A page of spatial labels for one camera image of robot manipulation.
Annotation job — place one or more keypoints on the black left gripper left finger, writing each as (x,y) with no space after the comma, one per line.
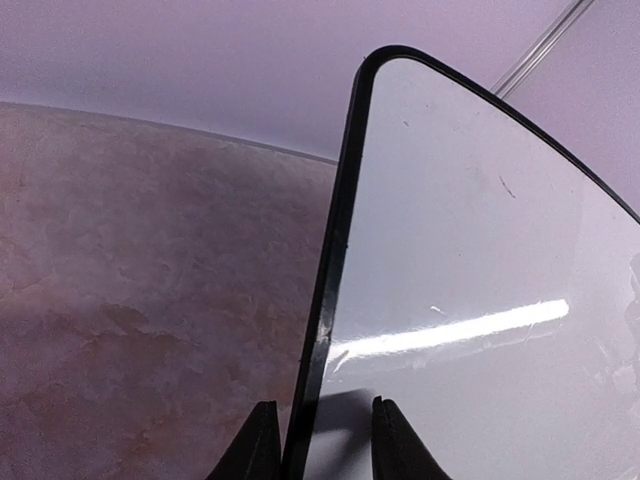
(254,453)

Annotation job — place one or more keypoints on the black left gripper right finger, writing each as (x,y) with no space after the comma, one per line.
(397,452)

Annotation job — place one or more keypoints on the white whiteboard with black frame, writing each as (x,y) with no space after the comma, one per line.
(481,277)

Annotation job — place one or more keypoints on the right aluminium frame post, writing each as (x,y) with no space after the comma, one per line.
(540,48)

